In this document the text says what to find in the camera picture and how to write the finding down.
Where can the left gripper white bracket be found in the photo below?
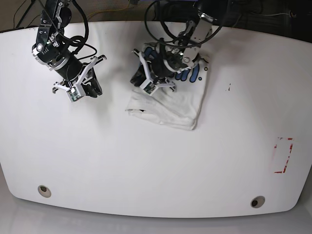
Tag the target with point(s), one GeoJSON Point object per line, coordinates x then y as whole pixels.
{"type": "Point", "coordinates": [152, 74]}

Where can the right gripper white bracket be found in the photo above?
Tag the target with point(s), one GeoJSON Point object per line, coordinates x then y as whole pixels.
{"type": "Point", "coordinates": [78, 74]}

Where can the white printed t-shirt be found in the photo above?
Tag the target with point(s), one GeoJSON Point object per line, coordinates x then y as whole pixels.
{"type": "Point", "coordinates": [179, 109]}

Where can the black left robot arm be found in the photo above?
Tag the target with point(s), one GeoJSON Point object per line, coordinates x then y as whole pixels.
{"type": "Point", "coordinates": [181, 52]}

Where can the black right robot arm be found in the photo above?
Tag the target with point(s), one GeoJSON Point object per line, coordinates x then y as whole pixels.
{"type": "Point", "coordinates": [58, 52]}

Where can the left table grommet hole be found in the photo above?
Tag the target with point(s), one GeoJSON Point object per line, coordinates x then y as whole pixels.
{"type": "Point", "coordinates": [44, 191]}

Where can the table grommet hole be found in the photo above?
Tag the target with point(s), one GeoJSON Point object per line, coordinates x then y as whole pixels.
{"type": "Point", "coordinates": [44, 191]}
{"type": "Point", "coordinates": [257, 202]}

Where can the red tape rectangle marking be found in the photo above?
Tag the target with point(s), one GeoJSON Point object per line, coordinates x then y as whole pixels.
{"type": "Point", "coordinates": [281, 154]}

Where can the right table grommet hole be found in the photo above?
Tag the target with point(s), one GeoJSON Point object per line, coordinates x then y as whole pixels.
{"type": "Point", "coordinates": [257, 202]}

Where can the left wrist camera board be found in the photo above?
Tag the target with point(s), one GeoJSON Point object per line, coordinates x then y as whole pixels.
{"type": "Point", "coordinates": [148, 87]}

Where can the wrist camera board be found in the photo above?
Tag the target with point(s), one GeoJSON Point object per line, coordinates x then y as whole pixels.
{"type": "Point", "coordinates": [74, 94]}
{"type": "Point", "coordinates": [148, 87]}

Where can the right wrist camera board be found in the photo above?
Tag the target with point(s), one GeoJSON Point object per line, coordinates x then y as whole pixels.
{"type": "Point", "coordinates": [74, 94]}

